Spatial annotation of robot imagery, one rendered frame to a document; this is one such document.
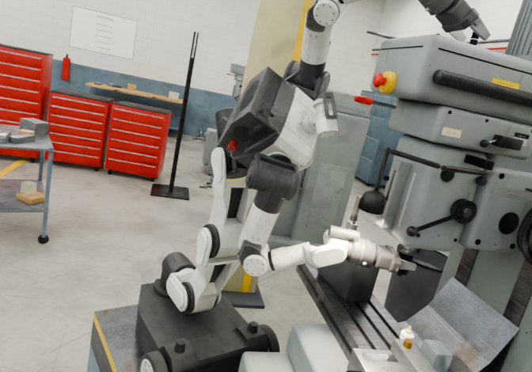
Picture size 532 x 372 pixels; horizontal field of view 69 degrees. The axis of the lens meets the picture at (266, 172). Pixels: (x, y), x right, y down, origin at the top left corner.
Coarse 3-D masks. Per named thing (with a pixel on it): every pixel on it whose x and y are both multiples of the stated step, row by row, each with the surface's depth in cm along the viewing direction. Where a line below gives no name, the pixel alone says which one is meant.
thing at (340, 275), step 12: (336, 264) 155; (348, 264) 148; (324, 276) 162; (336, 276) 154; (348, 276) 147; (360, 276) 147; (372, 276) 149; (336, 288) 153; (348, 288) 147; (360, 288) 149; (372, 288) 151; (348, 300) 148; (360, 300) 150
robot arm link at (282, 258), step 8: (264, 248) 127; (280, 248) 127; (288, 248) 126; (296, 248) 125; (264, 256) 123; (272, 256) 125; (280, 256) 124; (288, 256) 124; (296, 256) 124; (272, 264) 125; (280, 264) 124; (288, 264) 125; (296, 264) 125
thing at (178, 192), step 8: (192, 40) 480; (192, 48) 481; (192, 56) 466; (192, 64) 486; (184, 96) 494; (184, 104) 497; (184, 112) 500; (176, 144) 509; (176, 152) 510; (176, 160) 513; (176, 168) 517; (160, 184) 541; (152, 192) 502; (160, 192) 509; (168, 192) 516; (176, 192) 522; (184, 192) 530
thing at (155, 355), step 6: (144, 354) 153; (150, 354) 150; (156, 354) 150; (144, 360) 152; (150, 360) 147; (156, 360) 146; (162, 360) 147; (144, 366) 154; (150, 366) 146; (156, 366) 144; (162, 366) 145
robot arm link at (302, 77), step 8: (296, 64) 138; (304, 64) 132; (312, 64) 130; (320, 64) 131; (304, 72) 134; (312, 72) 132; (320, 72) 133; (296, 80) 138; (304, 80) 136; (312, 80) 135; (312, 88) 136
